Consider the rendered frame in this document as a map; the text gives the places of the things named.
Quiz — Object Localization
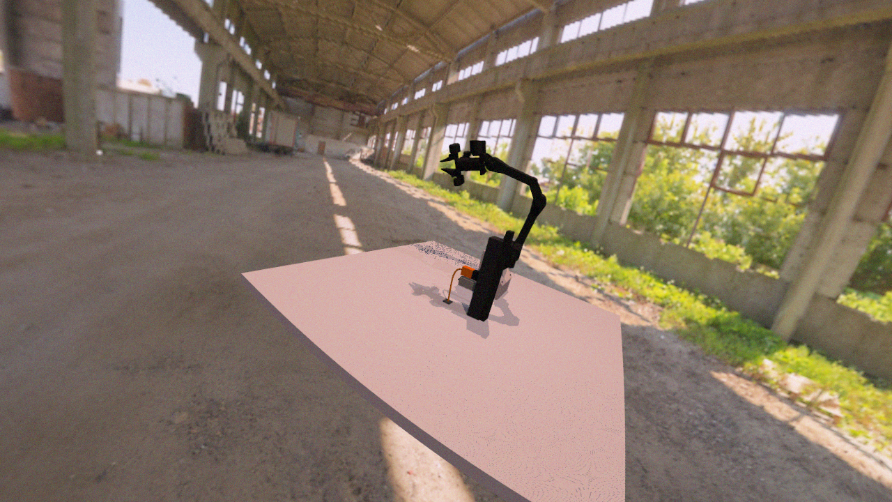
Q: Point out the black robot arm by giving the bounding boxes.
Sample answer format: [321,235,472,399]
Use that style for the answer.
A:
[460,140,547,270]

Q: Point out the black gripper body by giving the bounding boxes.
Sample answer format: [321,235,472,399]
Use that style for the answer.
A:
[449,143,471,186]

